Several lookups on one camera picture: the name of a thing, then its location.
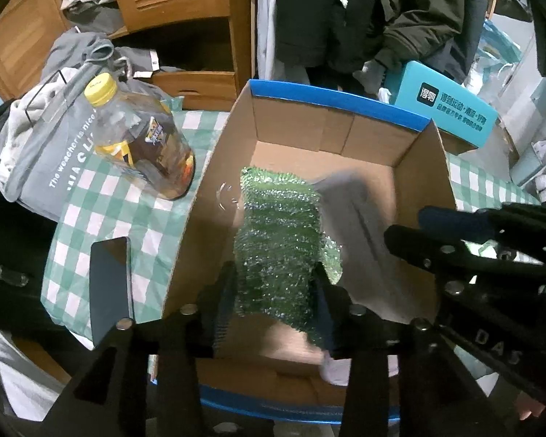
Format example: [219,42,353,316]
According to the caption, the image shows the grey folded clothes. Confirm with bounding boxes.
[59,0,128,35]

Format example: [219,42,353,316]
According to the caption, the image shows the grey cloth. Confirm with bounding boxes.
[314,170,440,324]

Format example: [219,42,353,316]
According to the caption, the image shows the green white checked tablecloth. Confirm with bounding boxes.
[41,95,542,342]

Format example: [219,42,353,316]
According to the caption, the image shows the black hanging jacket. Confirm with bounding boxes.
[275,0,465,87]

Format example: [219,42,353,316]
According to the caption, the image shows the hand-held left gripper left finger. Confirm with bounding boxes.
[36,261,237,437]

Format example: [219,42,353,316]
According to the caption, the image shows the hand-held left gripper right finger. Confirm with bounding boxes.
[312,261,496,437]

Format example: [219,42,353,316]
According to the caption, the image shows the white hanging garment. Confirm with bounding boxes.
[256,0,279,80]

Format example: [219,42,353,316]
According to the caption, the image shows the person's right hand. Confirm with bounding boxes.
[518,395,546,420]

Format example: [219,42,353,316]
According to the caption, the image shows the grey hooded garment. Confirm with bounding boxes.
[41,29,185,85]

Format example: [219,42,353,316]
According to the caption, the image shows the blue-rimmed cardboard box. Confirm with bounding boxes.
[157,79,458,422]

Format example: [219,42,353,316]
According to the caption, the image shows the yellow-capped plastic bottle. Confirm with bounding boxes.
[84,73,196,200]

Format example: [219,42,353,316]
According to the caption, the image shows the light blue storage container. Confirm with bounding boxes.
[505,77,546,187]

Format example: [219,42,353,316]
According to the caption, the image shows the green bubble wrap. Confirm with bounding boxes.
[234,166,344,342]

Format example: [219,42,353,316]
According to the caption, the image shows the white small jars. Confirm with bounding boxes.
[530,175,546,205]

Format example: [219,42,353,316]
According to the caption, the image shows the white bedding cloth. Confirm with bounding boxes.
[0,328,74,420]

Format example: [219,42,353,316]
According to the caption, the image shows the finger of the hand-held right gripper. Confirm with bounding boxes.
[419,202,546,260]
[384,224,546,283]

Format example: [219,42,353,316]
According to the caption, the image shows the black smartphone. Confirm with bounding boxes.
[90,237,134,347]

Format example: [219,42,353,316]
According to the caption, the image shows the teal cardboard box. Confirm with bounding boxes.
[384,60,499,149]

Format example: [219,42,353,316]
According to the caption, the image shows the grey printed tote bag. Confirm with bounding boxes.
[0,66,119,221]

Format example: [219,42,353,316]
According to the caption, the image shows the clear blue plastic bag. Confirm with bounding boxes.
[477,19,523,88]

